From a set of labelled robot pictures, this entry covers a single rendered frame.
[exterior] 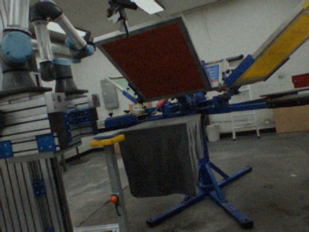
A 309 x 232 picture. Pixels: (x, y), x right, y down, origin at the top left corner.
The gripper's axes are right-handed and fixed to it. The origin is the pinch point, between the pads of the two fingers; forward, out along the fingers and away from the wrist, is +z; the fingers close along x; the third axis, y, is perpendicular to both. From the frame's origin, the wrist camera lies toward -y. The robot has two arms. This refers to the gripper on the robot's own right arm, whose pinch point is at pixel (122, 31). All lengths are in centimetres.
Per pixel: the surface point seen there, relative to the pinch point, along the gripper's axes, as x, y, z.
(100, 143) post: 4, 12, 59
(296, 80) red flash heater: -80, -88, 20
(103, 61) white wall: -429, 295, -226
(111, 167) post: -4, 12, 70
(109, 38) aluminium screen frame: -14.7, 17.3, -8.1
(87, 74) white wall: -435, 352, -205
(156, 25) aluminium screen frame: -15.3, -13.7, -7.9
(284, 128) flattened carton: -480, -113, -1
